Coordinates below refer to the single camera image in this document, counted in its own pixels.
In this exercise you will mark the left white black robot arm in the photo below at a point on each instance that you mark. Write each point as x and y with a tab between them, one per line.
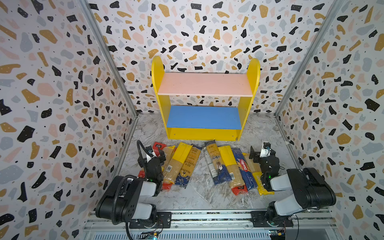
120	203

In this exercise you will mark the yellow Statime spaghetti bag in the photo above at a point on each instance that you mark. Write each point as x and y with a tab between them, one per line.
257	173

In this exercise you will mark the red top spaghetti bag far-left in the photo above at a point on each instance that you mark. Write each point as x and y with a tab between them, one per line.
155	146

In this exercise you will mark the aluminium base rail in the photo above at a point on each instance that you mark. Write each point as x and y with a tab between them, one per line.
237	225

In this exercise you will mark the clear yellow spaghetti bag left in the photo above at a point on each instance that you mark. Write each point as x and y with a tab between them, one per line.
169	151

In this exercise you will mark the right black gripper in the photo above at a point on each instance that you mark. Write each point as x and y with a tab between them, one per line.
261	157

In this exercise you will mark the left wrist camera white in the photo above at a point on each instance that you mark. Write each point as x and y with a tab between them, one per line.
150	153

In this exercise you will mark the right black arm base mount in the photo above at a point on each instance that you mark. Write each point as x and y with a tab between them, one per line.
264	219

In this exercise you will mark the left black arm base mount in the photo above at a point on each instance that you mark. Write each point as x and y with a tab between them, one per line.
162	220

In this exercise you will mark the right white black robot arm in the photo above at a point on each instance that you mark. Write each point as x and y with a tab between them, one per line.
310	190

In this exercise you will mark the yellow shelf pink blue boards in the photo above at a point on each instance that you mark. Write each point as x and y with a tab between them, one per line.
202	123

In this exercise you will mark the white label spaghetti bag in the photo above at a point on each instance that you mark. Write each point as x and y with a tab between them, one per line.
211	167

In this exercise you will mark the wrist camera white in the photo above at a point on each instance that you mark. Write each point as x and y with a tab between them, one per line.
266	150
150	153

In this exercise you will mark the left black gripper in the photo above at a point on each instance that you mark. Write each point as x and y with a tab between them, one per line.
154	157

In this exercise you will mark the yellow navy spaghetti bag figure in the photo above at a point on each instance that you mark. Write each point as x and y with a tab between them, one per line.
223	174

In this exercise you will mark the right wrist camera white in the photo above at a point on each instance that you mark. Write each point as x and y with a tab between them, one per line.
266	150

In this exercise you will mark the dark blue spaghetti bag left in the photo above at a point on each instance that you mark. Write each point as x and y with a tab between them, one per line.
188	167

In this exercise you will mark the yellow top spaghetti bag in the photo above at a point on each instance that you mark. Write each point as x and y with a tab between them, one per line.
176	163
232	167

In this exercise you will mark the blue Barilla spaghetti box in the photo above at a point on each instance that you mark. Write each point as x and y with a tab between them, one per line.
246	174

